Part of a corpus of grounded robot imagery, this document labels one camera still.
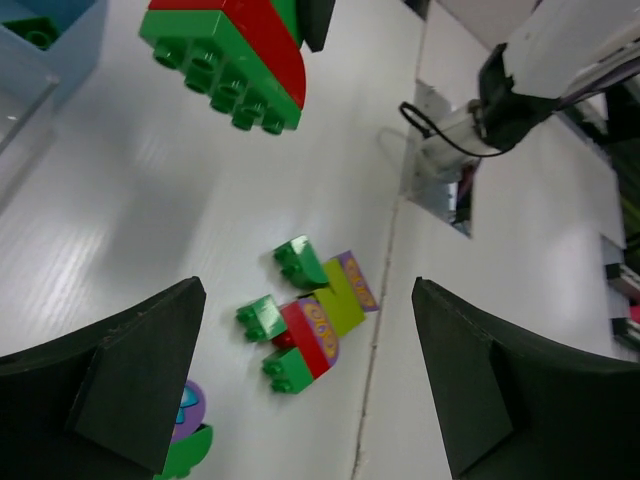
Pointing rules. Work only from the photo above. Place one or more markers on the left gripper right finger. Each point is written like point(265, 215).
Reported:
point(512, 404)

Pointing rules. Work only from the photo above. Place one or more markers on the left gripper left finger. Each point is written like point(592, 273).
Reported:
point(101, 402)

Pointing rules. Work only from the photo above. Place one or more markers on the lime purple lego stack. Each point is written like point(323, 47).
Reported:
point(306, 332)

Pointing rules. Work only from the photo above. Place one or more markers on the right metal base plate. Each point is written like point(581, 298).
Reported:
point(436, 175)

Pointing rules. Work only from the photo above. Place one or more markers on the dark green square lego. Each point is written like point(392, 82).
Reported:
point(41, 32)

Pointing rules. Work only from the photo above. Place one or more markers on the clear transparent container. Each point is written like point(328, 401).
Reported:
point(26, 116)

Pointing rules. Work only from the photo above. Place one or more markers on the red lime green lego stack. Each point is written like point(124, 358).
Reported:
point(244, 56)

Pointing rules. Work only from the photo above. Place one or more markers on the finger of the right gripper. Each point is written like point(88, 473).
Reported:
point(314, 17)

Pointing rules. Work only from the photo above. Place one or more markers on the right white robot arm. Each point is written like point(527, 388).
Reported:
point(565, 52)

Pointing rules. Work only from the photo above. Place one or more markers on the purple flower lego stack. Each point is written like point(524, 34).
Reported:
point(192, 438)

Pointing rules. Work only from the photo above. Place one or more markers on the blue container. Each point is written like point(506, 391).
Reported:
point(65, 37)

